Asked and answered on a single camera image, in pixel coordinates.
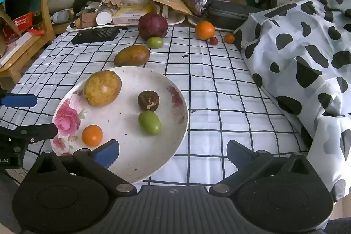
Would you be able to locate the small orange tangerine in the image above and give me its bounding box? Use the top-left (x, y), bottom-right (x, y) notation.
top-left (82, 125), bottom-right (103, 147)

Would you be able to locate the green fruit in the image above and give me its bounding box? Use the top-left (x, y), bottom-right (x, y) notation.
top-left (138, 111), bottom-right (161, 135)
top-left (146, 36), bottom-right (164, 49)

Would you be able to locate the yellow potato-like fruit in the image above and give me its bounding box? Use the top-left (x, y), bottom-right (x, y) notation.
top-left (83, 70), bottom-right (122, 107)

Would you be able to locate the dark brown round fruit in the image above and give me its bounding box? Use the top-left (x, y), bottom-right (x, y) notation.
top-left (137, 90), bottom-right (160, 112)

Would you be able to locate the brown mango fruit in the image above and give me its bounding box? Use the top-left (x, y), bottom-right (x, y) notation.
top-left (114, 45), bottom-right (150, 66)

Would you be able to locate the small red fruit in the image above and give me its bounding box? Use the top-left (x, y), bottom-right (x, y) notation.
top-left (209, 37), bottom-right (218, 46)

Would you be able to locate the wooden chair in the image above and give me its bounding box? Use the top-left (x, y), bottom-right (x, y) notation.
top-left (1, 0), bottom-right (55, 89)

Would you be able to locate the white floral plate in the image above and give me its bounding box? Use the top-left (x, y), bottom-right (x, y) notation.
top-left (51, 66), bottom-right (189, 184)

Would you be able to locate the checkered tablecloth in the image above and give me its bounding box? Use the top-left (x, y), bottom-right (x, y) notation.
top-left (1, 27), bottom-right (307, 186)

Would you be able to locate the white cylinder bottle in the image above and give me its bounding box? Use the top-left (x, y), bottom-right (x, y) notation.
top-left (96, 8), bottom-right (117, 25)

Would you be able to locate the small orange kumquat right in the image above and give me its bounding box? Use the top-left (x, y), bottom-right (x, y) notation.
top-left (224, 33), bottom-right (235, 44)

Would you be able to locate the cow print cloth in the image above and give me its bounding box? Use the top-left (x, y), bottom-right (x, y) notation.
top-left (234, 0), bottom-right (350, 200)

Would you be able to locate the white oval tray right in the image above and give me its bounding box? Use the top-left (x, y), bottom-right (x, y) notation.
top-left (187, 15), bottom-right (234, 32)

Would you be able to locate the white oval tray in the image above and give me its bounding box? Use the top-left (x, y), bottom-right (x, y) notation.
top-left (187, 15), bottom-right (234, 32)
top-left (66, 11), bottom-right (186, 33)

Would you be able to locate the large orange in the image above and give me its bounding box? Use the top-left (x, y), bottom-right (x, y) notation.
top-left (195, 21), bottom-right (215, 40)

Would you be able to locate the yellow white box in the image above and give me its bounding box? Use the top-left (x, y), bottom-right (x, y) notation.
top-left (113, 4), bottom-right (152, 24)

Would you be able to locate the dark grey zipper case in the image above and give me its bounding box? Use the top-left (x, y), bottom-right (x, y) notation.
top-left (205, 1), bottom-right (262, 30)

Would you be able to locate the white oval tray left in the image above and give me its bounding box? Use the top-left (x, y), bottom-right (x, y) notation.
top-left (66, 11), bottom-right (186, 33)

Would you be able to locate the brown paper envelope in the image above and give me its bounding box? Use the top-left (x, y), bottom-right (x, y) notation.
top-left (145, 0), bottom-right (193, 15)

